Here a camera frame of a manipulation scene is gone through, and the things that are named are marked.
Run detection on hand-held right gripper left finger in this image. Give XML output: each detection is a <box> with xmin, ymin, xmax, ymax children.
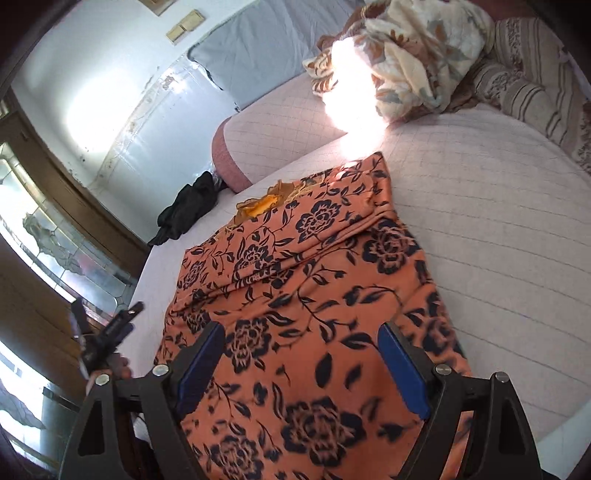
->
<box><xmin>58</xmin><ymin>320</ymin><xmax>227</xmax><ymax>480</ymax></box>

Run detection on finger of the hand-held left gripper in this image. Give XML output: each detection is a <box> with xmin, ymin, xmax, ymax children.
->
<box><xmin>99</xmin><ymin>302</ymin><xmax>145</xmax><ymax>348</ymax></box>
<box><xmin>69</xmin><ymin>300</ymin><xmax>93</xmax><ymax>344</ymax></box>

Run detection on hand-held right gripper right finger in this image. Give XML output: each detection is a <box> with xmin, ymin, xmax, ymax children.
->
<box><xmin>376</xmin><ymin>320</ymin><xmax>543</xmax><ymax>480</ymax></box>

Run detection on orange floral garment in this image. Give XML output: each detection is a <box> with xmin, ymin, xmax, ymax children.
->
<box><xmin>152</xmin><ymin>151</ymin><xmax>474</xmax><ymax>480</ymax></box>

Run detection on person's left hand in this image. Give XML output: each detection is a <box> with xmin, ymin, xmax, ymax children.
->
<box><xmin>110</xmin><ymin>353</ymin><xmax>134</xmax><ymax>381</ymax></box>

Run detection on brown wardrobe with mirror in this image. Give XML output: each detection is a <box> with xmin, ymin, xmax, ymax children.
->
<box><xmin>0</xmin><ymin>88</ymin><xmax>154</xmax><ymax>464</ymax></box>

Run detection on black cloth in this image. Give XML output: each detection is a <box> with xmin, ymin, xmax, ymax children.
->
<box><xmin>147</xmin><ymin>170</ymin><xmax>228</xmax><ymax>247</ymax></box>

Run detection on pink quilted bed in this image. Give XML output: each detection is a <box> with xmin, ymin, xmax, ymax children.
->
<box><xmin>131</xmin><ymin>69</ymin><xmax>591</xmax><ymax>446</ymax></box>

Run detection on pink bolster pillow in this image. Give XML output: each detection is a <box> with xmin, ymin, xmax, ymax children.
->
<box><xmin>211</xmin><ymin>74</ymin><xmax>348</xmax><ymax>195</ymax></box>

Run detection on grey-blue pillow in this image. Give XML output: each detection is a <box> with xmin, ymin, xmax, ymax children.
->
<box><xmin>187</xmin><ymin>0</ymin><xmax>370</xmax><ymax>112</ymax></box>

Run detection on cream floral blanket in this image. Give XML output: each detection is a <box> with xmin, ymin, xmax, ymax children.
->
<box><xmin>302</xmin><ymin>0</ymin><xmax>497</xmax><ymax>124</ymax></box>

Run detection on striped beige blanket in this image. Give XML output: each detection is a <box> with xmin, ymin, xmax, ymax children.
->
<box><xmin>455</xmin><ymin>16</ymin><xmax>591</xmax><ymax>175</ymax></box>

